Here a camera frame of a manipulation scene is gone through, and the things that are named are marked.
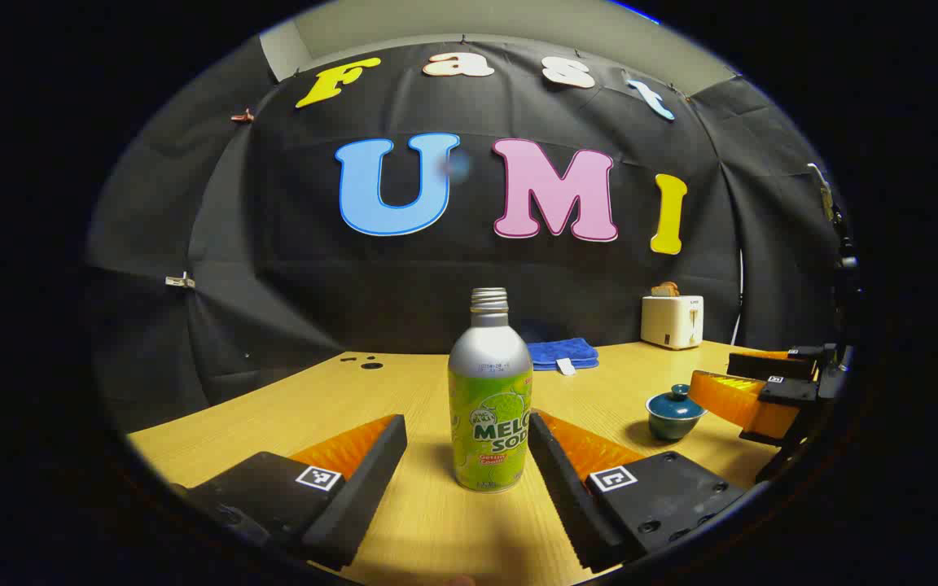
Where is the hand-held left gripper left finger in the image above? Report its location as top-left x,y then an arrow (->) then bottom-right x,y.
172,413 -> 409,571

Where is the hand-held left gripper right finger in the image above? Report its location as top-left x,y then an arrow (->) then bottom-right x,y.
528,411 -> 751,575

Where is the teal teacup lid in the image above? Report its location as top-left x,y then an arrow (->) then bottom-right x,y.
646,384 -> 708,418

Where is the silver green label water bottle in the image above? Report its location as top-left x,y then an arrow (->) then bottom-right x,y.
448,287 -> 533,493

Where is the white toaster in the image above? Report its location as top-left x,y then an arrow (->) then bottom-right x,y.
641,295 -> 704,351

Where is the folded blue towel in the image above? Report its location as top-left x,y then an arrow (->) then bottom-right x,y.
526,338 -> 600,375

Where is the black backdrop cloth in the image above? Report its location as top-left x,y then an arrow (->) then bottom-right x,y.
86,37 -> 844,432

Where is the white cable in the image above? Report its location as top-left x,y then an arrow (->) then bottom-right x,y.
731,248 -> 747,347

